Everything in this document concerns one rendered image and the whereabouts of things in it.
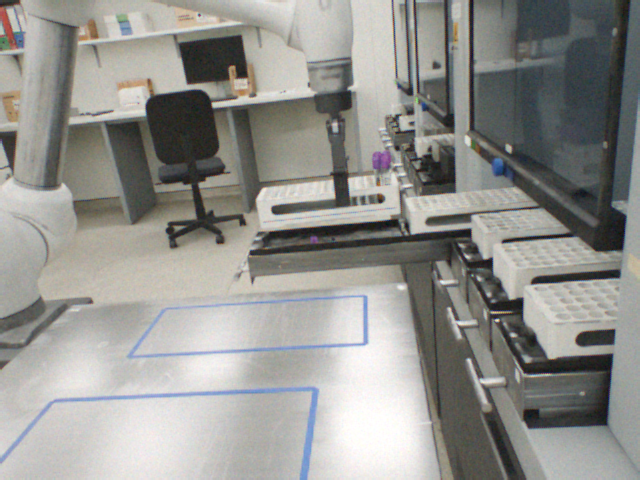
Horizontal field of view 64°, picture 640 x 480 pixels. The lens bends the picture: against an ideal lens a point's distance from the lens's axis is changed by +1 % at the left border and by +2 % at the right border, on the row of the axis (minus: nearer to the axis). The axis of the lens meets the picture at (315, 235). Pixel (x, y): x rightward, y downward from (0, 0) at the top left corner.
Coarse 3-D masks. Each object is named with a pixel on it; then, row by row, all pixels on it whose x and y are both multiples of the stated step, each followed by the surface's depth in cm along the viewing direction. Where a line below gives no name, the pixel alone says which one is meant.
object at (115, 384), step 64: (64, 320) 86; (128, 320) 83; (192, 320) 81; (256, 320) 78; (320, 320) 76; (384, 320) 74; (0, 384) 70; (64, 384) 68; (128, 384) 66; (192, 384) 65; (256, 384) 63; (320, 384) 62; (384, 384) 60; (0, 448) 58; (64, 448) 57; (128, 448) 55; (192, 448) 54; (256, 448) 53; (320, 448) 52; (384, 448) 51
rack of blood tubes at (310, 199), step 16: (368, 176) 112; (272, 192) 110; (288, 192) 108; (304, 192) 106; (320, 192) 105; (352, 192) 103; (368, 192) 103; (384, 192) 103; (272, 208) 116; (288, 208) 115; (304, 208) 115; (320, 208) 113; (336, 208) 112; (352, 208) 105; (368, 208) 104; (384, 208) 104; (400, 208) 105; (272, 224) 107; (288, 224) 107
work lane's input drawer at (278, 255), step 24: (264, 240) 112; (288, 240) 115; (336, 240) 111; (360, 240) 106; (384, 240) 106; (408, 240) 105; (432, 240) 104; (240, 264) 118; (264, 264) 108; (288, 264) 108; (312, 264) 107; (336, 264) 107; (360, 264) 107; (384, 264) 106
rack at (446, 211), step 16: (464, 192) 112; (480, 192) 111; (496, 192) 109; (512, 192) 109; (416, 208) 106; (432, 208) 104; (448, 208) 103; (464, 208) 103; (480, 208) 103; (496, 208) 103; (512, 208) 102; (528, 208) 108; (416, 224) 105; (432, 224) 112; (448, 224) 111; (464, 224) 104
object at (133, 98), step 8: (128, 88) 412; (136, 88) 411; (144, 88) 421; (120, 96) 409; (128, 96) 409; (136, 96) 409; (144, 96) 415; (120, 104) 411; (128, 104) 408; (136, 104) 409; (144, 104) 413
